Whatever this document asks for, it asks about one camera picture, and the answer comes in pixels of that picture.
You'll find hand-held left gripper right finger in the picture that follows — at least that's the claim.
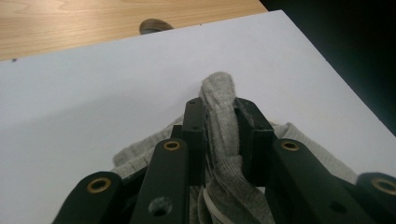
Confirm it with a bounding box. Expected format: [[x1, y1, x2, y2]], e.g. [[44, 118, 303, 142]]
[[233, 97, 276, 188]]

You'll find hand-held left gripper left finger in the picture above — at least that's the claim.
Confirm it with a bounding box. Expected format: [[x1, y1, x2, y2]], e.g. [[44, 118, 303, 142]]
[[170, 97, 206, 187]]

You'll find white board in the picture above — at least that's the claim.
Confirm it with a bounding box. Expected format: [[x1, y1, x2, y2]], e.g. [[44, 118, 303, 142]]
[[0, 8, 396, 224]]

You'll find dark round table grommet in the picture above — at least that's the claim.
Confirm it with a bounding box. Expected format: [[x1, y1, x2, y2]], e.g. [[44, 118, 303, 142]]
[[138, 18, 175, 35]]

